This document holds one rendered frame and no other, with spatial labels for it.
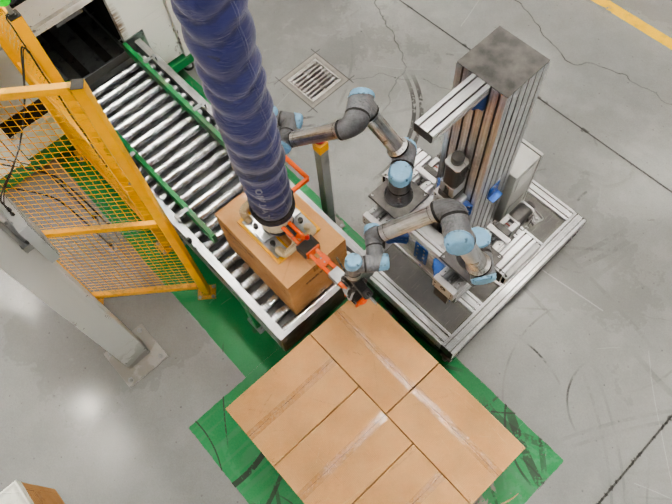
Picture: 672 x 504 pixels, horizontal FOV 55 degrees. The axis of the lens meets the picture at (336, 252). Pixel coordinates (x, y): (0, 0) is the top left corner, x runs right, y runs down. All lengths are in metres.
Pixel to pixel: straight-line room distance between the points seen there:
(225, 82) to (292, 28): 3.28
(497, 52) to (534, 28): 3.00
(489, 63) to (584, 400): 2.34
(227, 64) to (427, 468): 2.19
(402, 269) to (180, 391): 1.58
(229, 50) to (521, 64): 1.09
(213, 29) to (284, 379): 2.03
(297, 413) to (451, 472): 0.83
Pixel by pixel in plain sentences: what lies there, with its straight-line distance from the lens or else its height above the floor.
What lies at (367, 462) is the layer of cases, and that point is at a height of 0.54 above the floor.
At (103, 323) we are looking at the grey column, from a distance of 3.74.
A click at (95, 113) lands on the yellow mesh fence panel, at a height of 1.95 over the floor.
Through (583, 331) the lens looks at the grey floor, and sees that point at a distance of 4.37.
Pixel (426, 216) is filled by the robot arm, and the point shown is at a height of 1.56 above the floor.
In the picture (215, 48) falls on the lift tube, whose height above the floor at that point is 2.39.
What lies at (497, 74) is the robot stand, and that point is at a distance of 2.57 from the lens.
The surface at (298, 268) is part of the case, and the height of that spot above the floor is 0.95.
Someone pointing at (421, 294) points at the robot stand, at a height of 0.21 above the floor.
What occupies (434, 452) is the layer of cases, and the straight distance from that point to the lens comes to 3.46.
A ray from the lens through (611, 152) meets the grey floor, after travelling 5.04.
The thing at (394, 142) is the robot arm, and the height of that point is 1.34.
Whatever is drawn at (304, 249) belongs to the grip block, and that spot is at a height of 1.10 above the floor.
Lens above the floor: 3.96
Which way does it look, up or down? 65 degrees down
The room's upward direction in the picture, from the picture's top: 7 degrees counter-clockwise
